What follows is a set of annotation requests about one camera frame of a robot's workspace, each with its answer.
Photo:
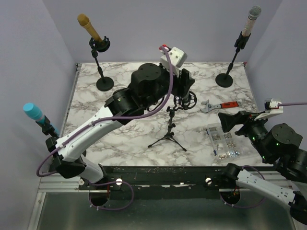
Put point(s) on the gold handheld microphone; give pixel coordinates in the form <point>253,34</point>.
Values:
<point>85,22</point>

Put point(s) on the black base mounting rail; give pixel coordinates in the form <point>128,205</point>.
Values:
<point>157,182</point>

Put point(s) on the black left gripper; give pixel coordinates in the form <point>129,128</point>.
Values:
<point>182,83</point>

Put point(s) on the rhinestone handheld microphone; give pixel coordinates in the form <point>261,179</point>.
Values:
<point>253,14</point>

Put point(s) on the black tripod shock mount stand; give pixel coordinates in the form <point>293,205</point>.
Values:
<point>177,106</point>

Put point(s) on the blue handheld microphone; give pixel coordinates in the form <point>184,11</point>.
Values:
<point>33,111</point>

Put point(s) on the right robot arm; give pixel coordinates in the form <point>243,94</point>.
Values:
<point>278,148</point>

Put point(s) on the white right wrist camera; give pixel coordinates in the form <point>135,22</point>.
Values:
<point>272,108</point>

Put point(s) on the clear screw organizer box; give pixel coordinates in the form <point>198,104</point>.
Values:
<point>225,145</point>

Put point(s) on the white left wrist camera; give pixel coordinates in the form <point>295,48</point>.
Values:
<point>176,56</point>

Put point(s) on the black round base mic stand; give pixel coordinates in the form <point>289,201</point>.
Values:
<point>224,79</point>

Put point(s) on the black stand with blue mic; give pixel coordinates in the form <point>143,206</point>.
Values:
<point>47,128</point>

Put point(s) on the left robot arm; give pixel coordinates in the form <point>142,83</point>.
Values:
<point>150,88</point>

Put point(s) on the red handled adjustable wrench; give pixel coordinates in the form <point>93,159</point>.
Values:
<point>208,106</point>

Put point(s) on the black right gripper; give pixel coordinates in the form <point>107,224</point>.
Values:
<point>228,120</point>

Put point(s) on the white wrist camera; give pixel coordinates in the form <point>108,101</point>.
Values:
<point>176,56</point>
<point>272,108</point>

